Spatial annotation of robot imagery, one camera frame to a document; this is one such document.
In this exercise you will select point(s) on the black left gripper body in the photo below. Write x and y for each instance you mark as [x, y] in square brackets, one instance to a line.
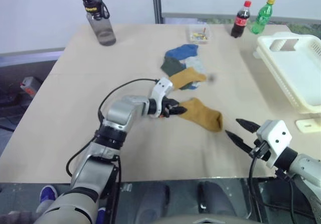
[167, 106]

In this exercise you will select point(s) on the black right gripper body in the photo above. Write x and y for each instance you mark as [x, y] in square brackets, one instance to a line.
[260, 150]

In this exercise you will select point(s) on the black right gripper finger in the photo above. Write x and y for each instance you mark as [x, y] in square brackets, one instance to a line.
[238, 140]
[248, 125]

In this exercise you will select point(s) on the mustard yellow sock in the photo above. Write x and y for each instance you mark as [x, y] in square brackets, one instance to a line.
[186, 78]
[203, 116]

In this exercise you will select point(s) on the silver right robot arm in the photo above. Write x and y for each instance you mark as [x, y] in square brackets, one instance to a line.
[307, 167]

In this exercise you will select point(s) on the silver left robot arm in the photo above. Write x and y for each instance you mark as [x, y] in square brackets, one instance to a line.
[120, 111]

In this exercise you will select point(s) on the blue and white sock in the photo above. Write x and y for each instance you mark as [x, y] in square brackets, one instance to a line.
[193, 85]

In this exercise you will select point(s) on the dark green sock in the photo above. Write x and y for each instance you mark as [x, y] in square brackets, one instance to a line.
[171, 67]

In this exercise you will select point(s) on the light grey-blue sock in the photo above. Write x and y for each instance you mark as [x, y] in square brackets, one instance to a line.
[196, 64]

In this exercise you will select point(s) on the white plastic basket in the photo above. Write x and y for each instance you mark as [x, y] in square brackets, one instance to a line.
[293, 65]

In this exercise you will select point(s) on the small white plastic piece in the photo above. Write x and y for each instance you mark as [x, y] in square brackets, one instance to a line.
[308, 125]

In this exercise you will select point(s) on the clear box of small items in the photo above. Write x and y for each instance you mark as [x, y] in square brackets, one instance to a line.
[199, 34]

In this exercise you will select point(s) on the grey sports water bottle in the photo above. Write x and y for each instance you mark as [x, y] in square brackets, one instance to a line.
[104, 25]

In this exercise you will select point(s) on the cola bottle red cap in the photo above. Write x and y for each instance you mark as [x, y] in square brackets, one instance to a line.
[240, 20]

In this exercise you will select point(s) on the green soda bottle yellow cap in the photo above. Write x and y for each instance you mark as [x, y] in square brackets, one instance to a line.
[260, 19]

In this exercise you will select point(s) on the blue shoe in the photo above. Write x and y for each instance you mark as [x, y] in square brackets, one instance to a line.
[48, 194]
[100, 215]

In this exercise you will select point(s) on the grey and orange device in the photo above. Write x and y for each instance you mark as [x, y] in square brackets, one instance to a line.
[30, 86]

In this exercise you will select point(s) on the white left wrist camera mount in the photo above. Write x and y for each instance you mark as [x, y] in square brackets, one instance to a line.
[162, 86]

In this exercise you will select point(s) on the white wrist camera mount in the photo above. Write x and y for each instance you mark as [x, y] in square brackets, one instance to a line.
[162, 86]
[276, 133]

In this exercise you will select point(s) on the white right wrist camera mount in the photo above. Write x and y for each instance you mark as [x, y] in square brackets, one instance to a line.
[276, 133]

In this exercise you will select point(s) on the grey vertical post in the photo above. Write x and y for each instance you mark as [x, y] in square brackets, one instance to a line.
[156, 1]

